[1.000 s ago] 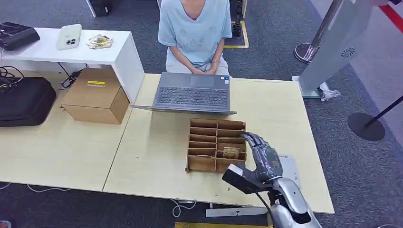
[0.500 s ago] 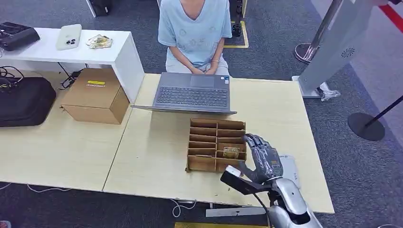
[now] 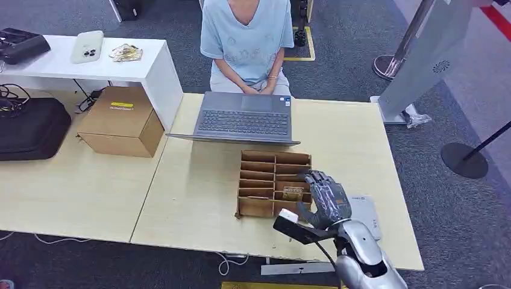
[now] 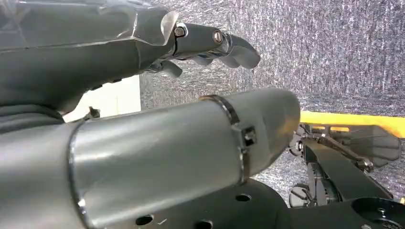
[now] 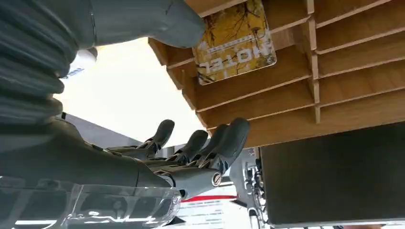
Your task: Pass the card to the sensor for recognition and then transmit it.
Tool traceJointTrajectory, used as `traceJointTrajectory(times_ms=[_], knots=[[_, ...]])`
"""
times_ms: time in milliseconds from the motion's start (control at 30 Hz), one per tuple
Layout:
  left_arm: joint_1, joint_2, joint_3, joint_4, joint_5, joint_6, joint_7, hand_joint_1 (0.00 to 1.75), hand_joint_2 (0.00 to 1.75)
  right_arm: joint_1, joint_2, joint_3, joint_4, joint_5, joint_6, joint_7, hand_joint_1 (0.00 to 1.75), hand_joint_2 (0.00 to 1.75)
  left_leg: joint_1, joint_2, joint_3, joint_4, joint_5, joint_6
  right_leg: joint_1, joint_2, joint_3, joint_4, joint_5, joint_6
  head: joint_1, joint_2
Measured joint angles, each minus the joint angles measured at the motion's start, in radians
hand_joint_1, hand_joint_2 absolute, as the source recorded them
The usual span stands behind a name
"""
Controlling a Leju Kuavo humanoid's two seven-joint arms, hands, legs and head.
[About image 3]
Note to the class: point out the grey metal desk bracket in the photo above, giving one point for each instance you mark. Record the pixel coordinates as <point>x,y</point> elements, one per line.
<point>297,268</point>

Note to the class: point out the black desk device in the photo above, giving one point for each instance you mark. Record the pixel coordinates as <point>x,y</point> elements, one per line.
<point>22,44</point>

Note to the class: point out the black robot foot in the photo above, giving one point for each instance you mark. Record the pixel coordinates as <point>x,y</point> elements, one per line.
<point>300,38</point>

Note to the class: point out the printed brown card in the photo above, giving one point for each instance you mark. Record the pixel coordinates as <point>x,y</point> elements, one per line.
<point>292,192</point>

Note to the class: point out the black case with white edge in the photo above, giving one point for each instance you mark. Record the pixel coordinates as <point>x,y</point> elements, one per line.
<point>127,8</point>

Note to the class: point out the chrome stanchion post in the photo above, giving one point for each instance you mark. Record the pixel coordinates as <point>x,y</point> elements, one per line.
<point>401,44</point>

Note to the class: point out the wooden compartment card box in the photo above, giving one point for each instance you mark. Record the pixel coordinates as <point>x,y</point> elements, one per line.
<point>259,183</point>

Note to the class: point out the white side table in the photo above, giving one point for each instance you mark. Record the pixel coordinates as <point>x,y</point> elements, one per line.
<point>153,72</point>

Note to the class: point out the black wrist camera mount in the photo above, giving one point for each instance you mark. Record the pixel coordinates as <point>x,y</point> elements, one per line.
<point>297,229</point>

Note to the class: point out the white smartphone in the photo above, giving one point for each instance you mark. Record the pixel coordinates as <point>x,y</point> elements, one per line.
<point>87,46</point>

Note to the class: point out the grey standing kiosk panel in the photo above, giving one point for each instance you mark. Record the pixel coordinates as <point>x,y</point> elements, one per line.
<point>423,56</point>

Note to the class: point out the person's left hand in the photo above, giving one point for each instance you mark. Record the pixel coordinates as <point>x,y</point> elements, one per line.
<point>268,88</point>

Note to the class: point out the crumpled plastic wrap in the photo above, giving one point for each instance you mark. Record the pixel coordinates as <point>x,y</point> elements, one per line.
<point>416,117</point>

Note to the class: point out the brown cardboard box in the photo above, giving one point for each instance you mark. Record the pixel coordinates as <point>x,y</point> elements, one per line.
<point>121,121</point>

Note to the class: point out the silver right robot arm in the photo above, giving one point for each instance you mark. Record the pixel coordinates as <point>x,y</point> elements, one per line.
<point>367,255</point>

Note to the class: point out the flat grey card pouch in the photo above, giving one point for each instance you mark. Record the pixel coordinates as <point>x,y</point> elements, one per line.
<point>367,215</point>

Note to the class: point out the grey open laptop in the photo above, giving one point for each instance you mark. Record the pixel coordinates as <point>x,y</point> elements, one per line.
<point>245,117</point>

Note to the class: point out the crumpled clear wrapper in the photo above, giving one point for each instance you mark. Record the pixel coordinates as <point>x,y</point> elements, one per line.
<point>126,52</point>

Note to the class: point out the black round stanchion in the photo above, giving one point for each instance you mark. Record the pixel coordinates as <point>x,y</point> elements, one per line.
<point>464,160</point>

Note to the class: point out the person's right hand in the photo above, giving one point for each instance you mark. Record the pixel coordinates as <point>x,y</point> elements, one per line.
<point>250,90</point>

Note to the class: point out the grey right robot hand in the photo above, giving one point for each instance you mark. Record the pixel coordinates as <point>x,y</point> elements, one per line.
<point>329,203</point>

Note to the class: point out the black carry bag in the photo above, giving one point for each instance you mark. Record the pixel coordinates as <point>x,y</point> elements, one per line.
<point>31,129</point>

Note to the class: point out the person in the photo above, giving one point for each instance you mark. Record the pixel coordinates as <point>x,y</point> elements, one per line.
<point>247,40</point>

